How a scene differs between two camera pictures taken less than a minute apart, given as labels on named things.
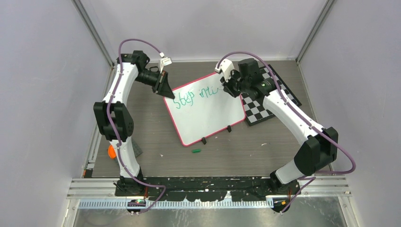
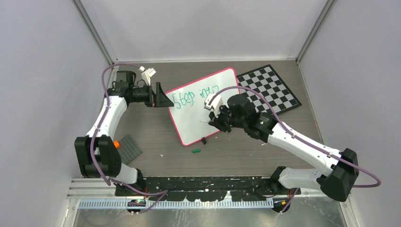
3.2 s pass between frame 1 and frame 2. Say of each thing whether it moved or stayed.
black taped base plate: stayed
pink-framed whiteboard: stayed
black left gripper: moved
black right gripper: moved
